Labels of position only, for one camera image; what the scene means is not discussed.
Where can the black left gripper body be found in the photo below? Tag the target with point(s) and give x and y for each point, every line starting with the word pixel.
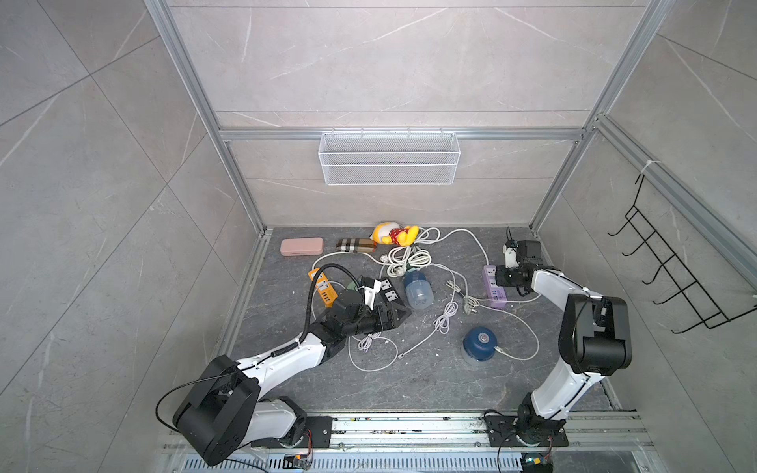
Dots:
pixel 367 322

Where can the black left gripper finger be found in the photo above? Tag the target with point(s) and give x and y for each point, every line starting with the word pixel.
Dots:
pixel 397 320
pixel 391 302

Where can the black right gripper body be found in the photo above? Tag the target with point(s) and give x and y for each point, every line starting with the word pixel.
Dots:
pixel 509 277

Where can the blue meat grinder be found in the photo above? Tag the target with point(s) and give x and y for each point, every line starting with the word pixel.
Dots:
pixel 418 290
pixel 479 345

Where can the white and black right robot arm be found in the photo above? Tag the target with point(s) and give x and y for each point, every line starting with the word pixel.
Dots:
pixel 594 340

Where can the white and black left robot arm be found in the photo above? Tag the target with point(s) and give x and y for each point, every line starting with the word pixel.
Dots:
pixel 228 407

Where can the black power strip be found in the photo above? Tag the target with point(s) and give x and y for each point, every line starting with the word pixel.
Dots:
pixel 388 290

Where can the orange power strip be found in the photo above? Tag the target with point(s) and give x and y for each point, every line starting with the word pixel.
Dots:
pixel 323 288

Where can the purple power strip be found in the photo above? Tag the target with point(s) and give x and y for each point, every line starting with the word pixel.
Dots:
pixel 496 295

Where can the brown plaid pouch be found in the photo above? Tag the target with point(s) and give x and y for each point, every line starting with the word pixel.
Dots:
pixel 356 245

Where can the yellow duck plush toy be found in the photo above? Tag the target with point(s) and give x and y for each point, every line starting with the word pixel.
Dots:
pixel 393 233

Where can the pink rectangular case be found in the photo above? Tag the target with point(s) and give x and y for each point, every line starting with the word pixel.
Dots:
pixel 291 247

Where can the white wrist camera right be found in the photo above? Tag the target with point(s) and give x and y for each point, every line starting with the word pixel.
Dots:
pixel 510 251

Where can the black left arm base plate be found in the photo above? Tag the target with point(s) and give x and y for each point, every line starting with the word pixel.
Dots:
pixel 315 431

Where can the white wire mesh basket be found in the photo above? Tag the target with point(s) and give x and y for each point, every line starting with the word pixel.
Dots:
pixel 389 158

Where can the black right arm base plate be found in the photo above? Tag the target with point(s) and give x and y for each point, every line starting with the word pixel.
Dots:
pixel 530 431

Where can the black wire hook rack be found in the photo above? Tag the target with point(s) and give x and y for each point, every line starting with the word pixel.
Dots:
pixel 687 287

